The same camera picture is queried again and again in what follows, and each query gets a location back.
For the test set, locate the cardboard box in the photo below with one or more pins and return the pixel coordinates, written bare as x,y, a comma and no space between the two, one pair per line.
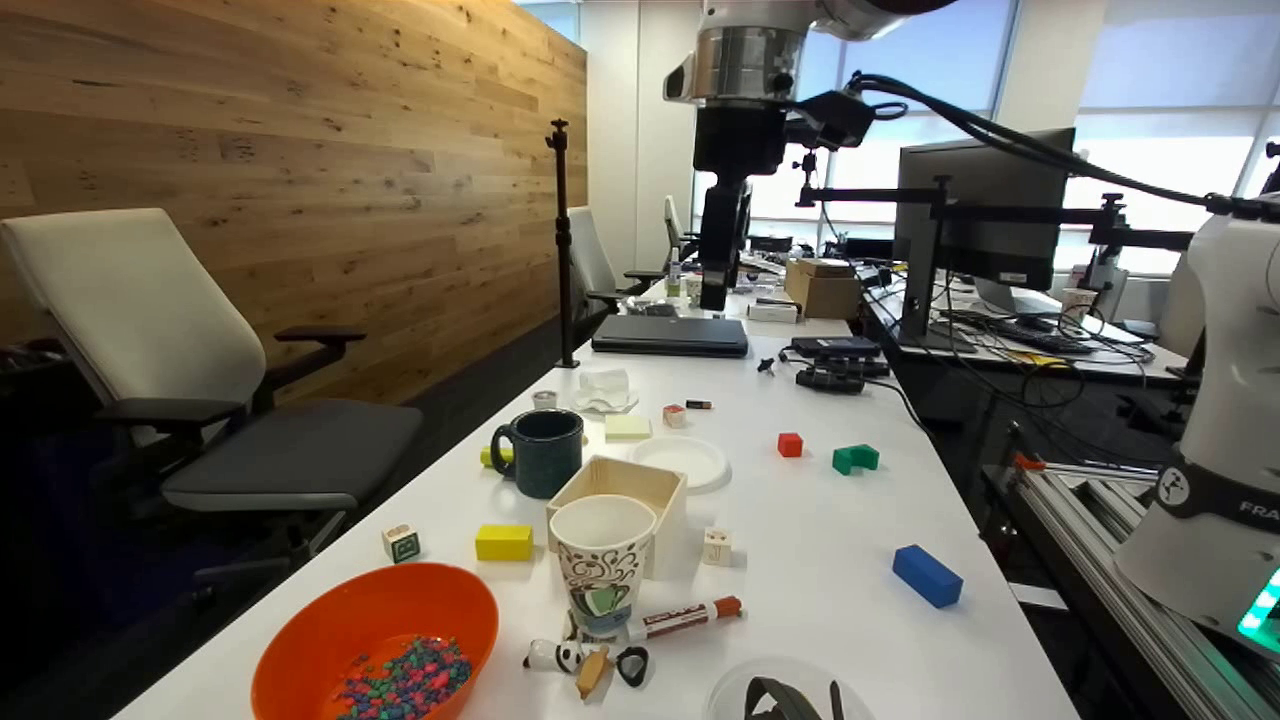
825,290

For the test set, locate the black computer monitor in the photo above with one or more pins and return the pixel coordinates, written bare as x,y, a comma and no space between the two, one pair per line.
994,204

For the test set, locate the white picture toy block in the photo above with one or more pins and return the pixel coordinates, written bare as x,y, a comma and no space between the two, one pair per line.
721,546

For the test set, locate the light brown wooden box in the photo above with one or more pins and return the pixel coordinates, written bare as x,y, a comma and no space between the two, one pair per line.
663,502

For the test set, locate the black white spotted toy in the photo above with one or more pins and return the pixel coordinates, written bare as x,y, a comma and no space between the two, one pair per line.
556,656

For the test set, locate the tan black small toy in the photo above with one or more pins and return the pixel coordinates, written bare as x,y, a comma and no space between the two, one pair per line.
615,668

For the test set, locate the yellow cylinder block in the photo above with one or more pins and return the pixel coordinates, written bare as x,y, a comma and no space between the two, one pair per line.
490,456

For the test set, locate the small red tile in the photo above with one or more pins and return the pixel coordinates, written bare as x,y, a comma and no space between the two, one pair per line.
675,414

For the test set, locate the black pouch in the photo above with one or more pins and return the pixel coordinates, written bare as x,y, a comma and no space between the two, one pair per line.
839,363

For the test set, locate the colourful beads pile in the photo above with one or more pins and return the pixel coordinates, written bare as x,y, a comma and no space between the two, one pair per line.
404,683

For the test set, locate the small patterned die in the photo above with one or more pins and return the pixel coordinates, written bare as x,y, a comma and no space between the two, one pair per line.
402,546

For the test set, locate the dark green mug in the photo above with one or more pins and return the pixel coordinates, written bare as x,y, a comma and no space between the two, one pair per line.
545,455

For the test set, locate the black copper battery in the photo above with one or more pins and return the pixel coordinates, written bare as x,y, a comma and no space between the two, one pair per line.
699,406

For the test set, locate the grey white office chair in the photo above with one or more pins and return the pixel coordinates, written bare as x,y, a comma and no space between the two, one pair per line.
133,332

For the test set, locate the dark closed laptop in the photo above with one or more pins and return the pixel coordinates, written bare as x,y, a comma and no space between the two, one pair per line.
670,332

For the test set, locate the green arch block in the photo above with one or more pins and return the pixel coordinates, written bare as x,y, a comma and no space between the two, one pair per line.
852,463

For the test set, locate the patterned paper cup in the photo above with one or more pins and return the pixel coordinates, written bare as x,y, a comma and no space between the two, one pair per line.
600,575

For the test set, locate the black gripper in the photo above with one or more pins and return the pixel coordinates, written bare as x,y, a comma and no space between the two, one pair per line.
742,142

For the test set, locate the orange plastic bowl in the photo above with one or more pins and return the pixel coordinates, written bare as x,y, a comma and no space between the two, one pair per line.
321,640

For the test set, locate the red cube block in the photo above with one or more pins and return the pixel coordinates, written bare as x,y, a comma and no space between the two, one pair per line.
789,445

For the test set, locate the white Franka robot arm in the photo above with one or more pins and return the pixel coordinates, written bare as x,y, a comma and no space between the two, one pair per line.
1241,400

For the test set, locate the white round plate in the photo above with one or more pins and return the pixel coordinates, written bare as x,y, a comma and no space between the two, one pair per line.
687,466

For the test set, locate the crumpled clear plastic wrap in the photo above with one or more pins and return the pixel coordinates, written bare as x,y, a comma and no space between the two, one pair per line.
609,390

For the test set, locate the aluminium mounting rail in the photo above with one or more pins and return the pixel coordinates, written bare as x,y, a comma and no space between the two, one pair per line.
1132,625

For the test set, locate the yellow rectangular block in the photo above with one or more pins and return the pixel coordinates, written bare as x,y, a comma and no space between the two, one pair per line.
507,542

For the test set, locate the black tripod pole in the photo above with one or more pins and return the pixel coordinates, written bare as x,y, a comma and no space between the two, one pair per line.
561,241

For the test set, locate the white backed desk chair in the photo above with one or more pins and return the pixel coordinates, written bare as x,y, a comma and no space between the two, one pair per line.
595,255

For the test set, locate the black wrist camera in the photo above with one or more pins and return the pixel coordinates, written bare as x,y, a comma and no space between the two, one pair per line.
828,122

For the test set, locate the red capped marker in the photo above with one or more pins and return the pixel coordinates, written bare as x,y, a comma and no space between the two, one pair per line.
687,616

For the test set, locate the blue rectangular block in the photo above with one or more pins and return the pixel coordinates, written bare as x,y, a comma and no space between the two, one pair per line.
927,575

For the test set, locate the pale yellow sticky notes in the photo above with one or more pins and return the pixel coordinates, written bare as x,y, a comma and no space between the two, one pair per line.
624,429

